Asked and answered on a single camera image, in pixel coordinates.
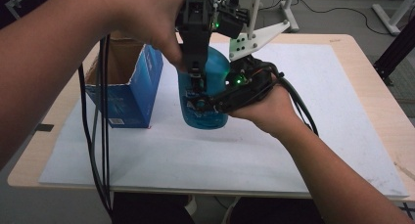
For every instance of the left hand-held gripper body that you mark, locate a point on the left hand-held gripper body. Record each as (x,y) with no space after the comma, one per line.
(195,28)

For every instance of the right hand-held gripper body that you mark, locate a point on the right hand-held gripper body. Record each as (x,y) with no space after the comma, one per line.
(248,83)

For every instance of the blue bottle with white cap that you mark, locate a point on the blue bottle with white cap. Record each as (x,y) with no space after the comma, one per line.
(217,70)

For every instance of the blue cardboard box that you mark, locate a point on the blue cardboard box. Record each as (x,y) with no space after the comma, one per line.
(137,97)

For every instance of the person's right hand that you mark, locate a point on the person's right hand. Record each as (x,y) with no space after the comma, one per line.
(270,110)

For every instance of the person's left hand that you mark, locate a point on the person's left hand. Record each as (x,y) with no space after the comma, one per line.
(147,15)

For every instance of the white foam mat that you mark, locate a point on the white foam mat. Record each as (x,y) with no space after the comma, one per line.
(228,158)

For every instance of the white desk leg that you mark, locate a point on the white desk leg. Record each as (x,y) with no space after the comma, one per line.
(289,12)
(255,8)
(391,17)

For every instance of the person's left leg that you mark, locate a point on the person's left leg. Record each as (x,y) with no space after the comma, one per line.
(153,209)

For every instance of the person's leg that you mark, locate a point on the person's leg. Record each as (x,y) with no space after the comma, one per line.
(277,212)
(153,209)

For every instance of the person's right leg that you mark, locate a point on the person's right leg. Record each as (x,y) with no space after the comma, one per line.
(277,212)

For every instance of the black metal stand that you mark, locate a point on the black metal stand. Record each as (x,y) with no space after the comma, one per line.
(396,54)

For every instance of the black tape strip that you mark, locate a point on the black tape strip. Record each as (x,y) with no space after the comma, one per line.
(44,127)

